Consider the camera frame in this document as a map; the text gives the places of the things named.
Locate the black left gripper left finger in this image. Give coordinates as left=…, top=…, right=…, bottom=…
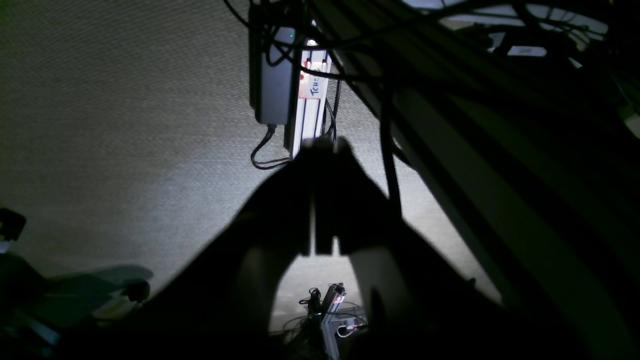
left=145, top=140, right=321, bottom=360

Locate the aluminium extrusion post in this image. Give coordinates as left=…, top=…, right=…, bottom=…
left=283, top=49, right=332, bottom=160

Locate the grey power adapter box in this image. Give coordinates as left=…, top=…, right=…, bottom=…
left=247, top=3, right=300, bottom=126

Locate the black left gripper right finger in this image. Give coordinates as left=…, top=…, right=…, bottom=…
left=316, top=139, right=506, bottom=360

